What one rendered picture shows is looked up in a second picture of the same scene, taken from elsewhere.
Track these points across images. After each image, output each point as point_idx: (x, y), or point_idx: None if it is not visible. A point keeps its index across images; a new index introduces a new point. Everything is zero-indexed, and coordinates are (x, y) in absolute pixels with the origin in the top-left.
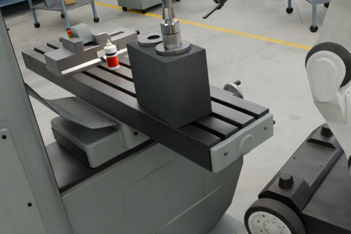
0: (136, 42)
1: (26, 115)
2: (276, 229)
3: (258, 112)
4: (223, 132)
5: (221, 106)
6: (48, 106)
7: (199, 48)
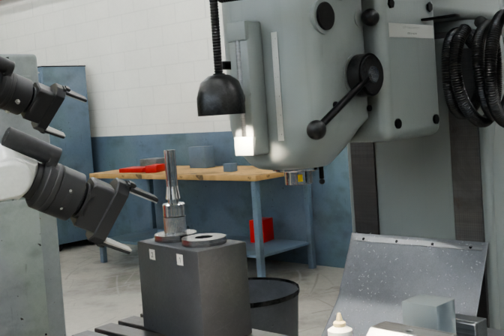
0: (230, 242)
1: None
2: None
3: (87, 331)
4: (136, 316)
5: (130, 334)
6: (355, 284)
7: (144, 241)
